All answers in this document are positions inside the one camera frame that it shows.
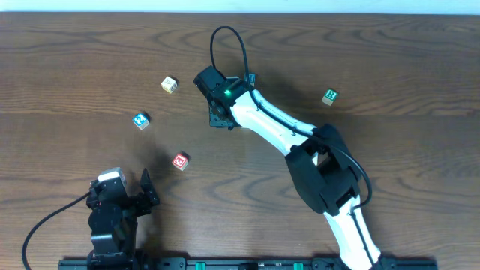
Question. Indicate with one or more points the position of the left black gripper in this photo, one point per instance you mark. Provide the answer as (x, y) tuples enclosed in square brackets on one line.
[(134, 199)]

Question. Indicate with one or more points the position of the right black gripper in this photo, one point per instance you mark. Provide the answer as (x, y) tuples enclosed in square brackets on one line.
[(219, 122)]

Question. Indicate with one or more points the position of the blue 2 number block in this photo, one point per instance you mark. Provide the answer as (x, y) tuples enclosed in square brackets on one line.
[(141, 120)]

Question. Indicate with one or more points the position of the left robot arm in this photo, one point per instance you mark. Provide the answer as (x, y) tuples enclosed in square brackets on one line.
[(113, 221)]

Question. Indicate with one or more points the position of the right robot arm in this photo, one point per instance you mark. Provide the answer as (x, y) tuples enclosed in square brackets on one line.
[(324, 173)]

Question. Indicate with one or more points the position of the blue P letter block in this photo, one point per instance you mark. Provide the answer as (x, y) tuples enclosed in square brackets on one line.
[(251, 78)]

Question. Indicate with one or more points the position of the red E letter block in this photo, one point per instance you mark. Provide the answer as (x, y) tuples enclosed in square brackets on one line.
[(180, 162)]

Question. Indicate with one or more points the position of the yellow white letter block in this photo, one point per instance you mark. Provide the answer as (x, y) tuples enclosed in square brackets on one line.
[(169, 84)]

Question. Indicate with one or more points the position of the green R letter block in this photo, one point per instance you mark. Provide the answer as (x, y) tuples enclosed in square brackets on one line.
[(330, 96)]

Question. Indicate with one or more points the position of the black mounting rail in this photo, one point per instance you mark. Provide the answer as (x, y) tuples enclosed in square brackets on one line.
[(319, 263)]

